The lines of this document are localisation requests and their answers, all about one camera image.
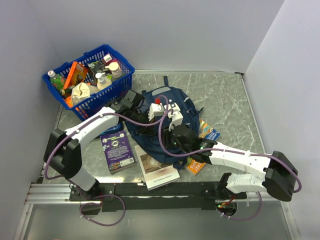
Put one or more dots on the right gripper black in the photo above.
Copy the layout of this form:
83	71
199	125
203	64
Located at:
166	135

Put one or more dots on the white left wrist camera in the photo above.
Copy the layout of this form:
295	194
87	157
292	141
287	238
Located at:
156	109

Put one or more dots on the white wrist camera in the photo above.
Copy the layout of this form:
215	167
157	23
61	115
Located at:
176	119
156	109

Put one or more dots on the purple paperback book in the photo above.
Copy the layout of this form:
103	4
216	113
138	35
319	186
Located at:
117	150

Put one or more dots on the green soda bottle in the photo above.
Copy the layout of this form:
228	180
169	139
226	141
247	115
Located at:
56	80

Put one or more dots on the orange treehouse paperback book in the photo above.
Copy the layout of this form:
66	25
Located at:
193	166

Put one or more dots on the white coffee cover book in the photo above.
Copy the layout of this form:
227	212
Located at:
155	173

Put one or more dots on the beige cap bottle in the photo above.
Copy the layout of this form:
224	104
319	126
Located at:
116	71

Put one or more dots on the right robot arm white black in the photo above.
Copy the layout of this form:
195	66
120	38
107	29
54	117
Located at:
268	173

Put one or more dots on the orange snack box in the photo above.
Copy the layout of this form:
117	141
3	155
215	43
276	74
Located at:
76	75

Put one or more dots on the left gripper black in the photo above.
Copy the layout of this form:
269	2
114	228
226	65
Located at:
148	130

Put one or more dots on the small red white box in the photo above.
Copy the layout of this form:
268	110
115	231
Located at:
107	58

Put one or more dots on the beige crumpled bag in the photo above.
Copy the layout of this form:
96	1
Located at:
82	91

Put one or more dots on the navy blue student backpack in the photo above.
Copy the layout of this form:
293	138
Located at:
148	140

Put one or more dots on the blue paperback book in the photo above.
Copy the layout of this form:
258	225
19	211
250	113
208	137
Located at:
207	132

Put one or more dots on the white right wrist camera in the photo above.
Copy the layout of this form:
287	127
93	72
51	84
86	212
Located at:
176	119

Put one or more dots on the black green box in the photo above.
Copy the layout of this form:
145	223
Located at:
96	67

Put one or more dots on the white pump lotion bottle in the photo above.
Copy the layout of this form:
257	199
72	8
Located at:
102	81

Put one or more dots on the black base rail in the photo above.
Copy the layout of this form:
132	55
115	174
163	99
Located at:
175	195

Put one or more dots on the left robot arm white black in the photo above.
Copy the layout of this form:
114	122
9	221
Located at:
63	154

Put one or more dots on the blue monster pencil case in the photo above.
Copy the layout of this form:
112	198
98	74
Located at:
114	129

